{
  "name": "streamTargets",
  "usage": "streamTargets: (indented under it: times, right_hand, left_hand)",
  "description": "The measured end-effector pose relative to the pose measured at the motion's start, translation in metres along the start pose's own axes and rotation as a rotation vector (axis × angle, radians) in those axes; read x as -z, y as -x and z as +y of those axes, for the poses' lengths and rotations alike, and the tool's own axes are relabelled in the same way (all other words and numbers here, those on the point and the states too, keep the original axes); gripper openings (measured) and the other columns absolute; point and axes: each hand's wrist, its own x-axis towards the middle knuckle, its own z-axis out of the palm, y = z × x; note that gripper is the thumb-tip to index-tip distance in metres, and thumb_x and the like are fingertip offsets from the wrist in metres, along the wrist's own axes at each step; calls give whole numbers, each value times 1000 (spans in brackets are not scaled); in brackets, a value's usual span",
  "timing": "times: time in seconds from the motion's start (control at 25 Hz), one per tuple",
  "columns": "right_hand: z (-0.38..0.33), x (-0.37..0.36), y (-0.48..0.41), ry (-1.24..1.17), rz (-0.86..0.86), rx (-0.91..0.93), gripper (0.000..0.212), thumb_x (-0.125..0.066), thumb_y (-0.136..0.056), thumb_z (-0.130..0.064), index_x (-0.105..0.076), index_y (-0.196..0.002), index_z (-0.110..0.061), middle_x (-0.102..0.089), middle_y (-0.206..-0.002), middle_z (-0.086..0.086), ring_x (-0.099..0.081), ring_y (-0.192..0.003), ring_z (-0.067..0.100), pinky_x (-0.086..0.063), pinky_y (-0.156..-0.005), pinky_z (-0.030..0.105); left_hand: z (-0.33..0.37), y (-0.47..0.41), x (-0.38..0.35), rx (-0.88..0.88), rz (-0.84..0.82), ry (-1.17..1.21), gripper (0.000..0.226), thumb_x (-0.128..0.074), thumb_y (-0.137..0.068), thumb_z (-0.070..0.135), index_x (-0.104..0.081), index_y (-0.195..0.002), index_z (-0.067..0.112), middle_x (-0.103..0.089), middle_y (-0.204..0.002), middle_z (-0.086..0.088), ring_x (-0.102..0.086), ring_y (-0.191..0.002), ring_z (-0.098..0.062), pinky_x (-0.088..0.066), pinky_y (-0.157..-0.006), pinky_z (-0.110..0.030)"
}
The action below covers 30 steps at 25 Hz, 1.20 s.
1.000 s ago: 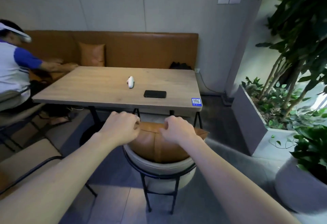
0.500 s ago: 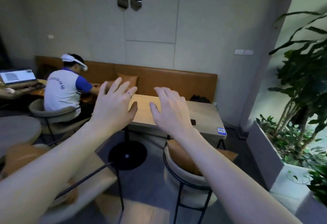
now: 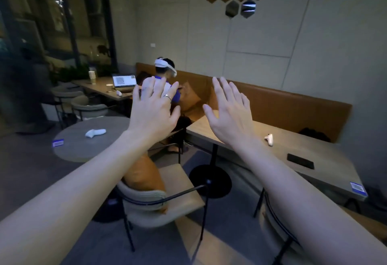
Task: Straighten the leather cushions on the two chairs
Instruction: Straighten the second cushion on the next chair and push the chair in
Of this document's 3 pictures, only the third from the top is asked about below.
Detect wooden table with laptop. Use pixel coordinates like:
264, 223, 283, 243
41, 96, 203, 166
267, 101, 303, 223
71, 76, 134, 103

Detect black bag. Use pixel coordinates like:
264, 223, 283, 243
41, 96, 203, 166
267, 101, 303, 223
298, 127, 332, 143

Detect person's right forearm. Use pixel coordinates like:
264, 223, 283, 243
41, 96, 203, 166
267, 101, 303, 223
231, 139, 387, 265

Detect person's right hand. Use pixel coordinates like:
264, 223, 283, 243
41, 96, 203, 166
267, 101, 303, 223
202, 76, 256, 148

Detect grey round-back chair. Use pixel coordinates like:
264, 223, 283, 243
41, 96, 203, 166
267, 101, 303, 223
70, 95, 118, 122
51, 87, 86, 130

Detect person's left hand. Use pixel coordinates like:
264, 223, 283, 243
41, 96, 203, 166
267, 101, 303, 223
128, 77, 181, 142

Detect beige chair with black frame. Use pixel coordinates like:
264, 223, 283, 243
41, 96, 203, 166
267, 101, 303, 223
116, 162, 210, 261

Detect green plants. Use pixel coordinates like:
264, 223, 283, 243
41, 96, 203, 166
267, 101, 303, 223
49, 63, 92, 85

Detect brown leather bench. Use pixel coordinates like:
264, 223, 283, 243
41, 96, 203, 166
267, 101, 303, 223
135, 62, 353, 145

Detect orange cushion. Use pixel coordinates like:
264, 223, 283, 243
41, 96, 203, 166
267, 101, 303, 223
178, 82, 202, 113
122, 152, 169, 214

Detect black phone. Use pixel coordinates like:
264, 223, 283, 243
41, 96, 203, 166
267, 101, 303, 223
286, 153, 315, 170

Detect grey round table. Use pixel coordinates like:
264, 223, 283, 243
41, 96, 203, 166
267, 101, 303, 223
53, 116, 131, 224

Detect brown chair with black frame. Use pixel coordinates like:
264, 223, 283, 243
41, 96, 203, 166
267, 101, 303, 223
253, 187, 387, 265

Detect long wooden table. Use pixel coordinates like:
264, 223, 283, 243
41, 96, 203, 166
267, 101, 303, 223
186, 109, 369, 205

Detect white headset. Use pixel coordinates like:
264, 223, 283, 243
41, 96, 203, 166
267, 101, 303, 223
154, 58, 178, 78

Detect person's left forearm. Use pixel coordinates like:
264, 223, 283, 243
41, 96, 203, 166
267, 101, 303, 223
0, 129, 165, 265

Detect dark glass window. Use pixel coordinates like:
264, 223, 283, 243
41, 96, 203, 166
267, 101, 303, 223
0, 0, 119, 73

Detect open laptop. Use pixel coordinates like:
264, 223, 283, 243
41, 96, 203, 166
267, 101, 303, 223
111, 74, 137, 90

